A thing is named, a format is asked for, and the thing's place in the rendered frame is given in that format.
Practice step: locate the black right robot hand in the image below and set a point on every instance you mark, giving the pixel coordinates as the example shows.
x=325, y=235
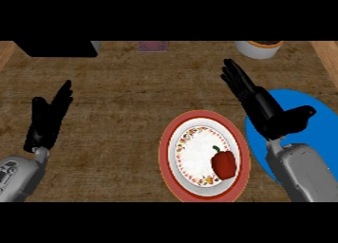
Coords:
x=264, y=107

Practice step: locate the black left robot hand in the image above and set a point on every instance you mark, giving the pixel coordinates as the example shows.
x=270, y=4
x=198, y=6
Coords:
x=46, y=121

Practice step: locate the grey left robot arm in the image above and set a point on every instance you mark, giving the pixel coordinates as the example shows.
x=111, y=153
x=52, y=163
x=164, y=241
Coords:
x=14, y=176

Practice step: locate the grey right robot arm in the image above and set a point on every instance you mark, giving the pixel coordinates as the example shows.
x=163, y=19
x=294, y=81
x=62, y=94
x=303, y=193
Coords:
x=303, y=172

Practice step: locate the blue round plate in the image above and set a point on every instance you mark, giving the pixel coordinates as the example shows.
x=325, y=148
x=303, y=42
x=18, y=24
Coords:
x=325, y=133

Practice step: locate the red bell pepper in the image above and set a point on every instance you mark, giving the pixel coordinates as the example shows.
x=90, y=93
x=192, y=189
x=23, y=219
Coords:
x=223, y=164

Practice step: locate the white floral-rimmed plate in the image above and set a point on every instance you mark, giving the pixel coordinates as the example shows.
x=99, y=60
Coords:
x=197, y=156

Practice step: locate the white pot with orange rim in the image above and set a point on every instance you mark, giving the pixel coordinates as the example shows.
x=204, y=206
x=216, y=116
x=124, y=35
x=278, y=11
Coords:
x=260, y=50

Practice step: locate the black appliance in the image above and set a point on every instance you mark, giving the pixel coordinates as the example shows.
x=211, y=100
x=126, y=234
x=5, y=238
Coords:
x=56, y=48

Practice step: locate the red round placemat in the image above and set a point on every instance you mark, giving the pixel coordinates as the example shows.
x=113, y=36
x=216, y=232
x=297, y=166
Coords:
x=166, y=152

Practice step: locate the purple box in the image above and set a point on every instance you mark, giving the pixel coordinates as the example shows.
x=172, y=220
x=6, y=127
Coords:
x=154, y=45

